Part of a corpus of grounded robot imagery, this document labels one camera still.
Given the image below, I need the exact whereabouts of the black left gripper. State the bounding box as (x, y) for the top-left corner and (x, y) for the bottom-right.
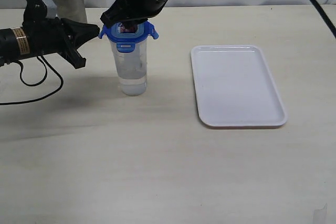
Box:
(22, 16), (100, 69)

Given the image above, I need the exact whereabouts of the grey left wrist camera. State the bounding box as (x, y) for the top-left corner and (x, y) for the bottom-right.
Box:
(23, 0), (57, 22)

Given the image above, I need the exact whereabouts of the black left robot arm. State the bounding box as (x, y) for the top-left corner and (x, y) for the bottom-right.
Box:
(1, 17), (100, 69)

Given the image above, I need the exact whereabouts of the clear tall plastic container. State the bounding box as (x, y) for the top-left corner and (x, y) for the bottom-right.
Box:
(111, 40), (147, 96)

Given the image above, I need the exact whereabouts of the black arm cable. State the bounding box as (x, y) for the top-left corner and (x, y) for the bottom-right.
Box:
(295, 0), (336, 41)
(0, 56), (65, 106)

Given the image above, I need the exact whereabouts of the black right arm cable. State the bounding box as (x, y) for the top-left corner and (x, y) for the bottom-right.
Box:
(295, 0), (336, 41)

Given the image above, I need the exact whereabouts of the white rectangular plastic tray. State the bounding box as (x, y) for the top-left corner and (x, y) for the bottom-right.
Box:
(190, 45), (288, 129)

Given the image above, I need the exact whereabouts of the blue plastic lid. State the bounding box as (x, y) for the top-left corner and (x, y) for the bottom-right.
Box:
(98, 21), (159, 53)

